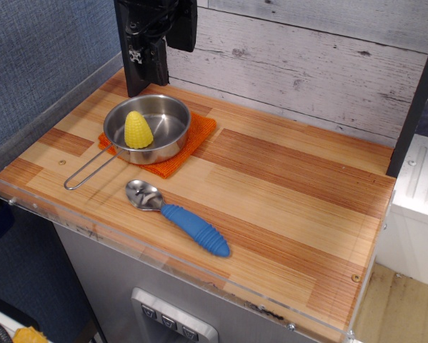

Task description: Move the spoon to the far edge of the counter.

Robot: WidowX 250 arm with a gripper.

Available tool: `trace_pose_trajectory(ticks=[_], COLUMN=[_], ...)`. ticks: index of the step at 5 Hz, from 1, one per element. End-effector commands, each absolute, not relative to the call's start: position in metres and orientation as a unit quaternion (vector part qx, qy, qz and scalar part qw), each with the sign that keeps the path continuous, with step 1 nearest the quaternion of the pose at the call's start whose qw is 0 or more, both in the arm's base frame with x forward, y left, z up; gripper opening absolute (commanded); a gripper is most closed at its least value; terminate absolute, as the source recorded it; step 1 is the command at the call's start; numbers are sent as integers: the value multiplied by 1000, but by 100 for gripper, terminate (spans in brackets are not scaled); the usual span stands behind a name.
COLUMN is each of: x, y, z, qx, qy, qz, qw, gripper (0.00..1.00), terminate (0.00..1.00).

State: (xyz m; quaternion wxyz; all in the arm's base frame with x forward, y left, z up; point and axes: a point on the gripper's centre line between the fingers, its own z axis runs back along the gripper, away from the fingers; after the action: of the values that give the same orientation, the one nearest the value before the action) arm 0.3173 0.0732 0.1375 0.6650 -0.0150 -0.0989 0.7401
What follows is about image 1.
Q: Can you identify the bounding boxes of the silver toy fridge cabinet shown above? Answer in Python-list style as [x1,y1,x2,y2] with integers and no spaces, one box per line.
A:
[56,225,345,342]

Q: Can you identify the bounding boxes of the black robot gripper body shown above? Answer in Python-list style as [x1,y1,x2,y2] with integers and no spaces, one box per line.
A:
[117,1,184,46]

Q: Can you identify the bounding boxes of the black vertical post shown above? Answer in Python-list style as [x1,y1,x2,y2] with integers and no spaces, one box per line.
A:
[386,57,428,178]
[114,0,150,97]

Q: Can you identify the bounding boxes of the white grooved side counter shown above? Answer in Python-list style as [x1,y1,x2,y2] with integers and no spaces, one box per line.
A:
[376,134,428,284]

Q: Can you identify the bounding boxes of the grey ice dispenser panel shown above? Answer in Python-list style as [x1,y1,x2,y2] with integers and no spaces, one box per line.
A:
[131,287,219,342]

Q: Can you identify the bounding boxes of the small steel saucepan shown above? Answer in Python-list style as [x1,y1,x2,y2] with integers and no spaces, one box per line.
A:
[63,94,192,191]

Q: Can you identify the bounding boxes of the blue handled metal spoon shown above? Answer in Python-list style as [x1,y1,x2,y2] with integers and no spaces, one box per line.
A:
[125,179,231,257]

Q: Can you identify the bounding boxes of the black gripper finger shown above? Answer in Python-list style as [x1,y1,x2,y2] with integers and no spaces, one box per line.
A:
[129,39,169,86]
[166,0,198,52]

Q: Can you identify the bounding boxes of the black vertical post right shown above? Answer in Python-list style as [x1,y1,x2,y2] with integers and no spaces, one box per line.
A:
[386,57,428,178]

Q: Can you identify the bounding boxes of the yellow object bottom left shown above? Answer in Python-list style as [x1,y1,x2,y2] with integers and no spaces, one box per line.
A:
[12,327,49,343]

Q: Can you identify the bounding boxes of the clear acrylic table guard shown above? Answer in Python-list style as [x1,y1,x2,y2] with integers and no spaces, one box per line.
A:
[0,57,394,342]

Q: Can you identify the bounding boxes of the black vertical post left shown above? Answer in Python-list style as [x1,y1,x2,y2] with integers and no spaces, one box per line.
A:
[114,0,150,97]

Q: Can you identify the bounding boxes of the orange knitted cloth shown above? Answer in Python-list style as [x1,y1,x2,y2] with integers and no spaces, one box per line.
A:
[98,111,217,179]

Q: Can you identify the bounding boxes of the yellow toy corn cob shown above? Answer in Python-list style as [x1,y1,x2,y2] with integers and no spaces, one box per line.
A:
[124,111,154,149]

